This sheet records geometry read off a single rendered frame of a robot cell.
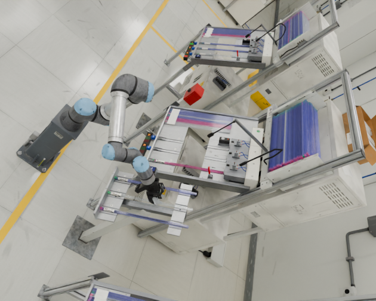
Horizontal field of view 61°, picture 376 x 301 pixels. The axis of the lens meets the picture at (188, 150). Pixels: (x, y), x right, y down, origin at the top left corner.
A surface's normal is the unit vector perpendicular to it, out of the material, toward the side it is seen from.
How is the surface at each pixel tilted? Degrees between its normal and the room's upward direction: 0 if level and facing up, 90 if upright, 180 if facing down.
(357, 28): 90
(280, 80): 90
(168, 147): 44
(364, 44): 90
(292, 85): 90
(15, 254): 0
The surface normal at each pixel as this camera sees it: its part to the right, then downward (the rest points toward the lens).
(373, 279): -0.70, -0.60
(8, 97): 0.68, -0.38
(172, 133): 0.00, -0.69
